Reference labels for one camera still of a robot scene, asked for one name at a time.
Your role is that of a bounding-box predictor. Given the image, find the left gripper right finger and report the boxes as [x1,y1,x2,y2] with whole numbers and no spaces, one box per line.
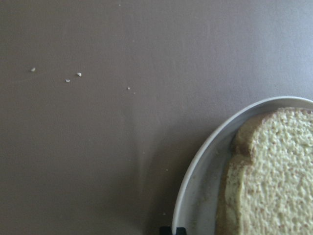
[176,227,187,235]

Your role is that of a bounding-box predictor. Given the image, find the white round plate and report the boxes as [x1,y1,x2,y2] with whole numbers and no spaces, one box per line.
[171,96,313,235]

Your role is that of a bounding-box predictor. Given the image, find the bread slice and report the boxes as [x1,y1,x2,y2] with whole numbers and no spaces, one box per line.
[215,108,313,235]

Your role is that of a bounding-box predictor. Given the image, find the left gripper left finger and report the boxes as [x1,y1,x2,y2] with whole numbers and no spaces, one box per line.
[159,226,173,235]

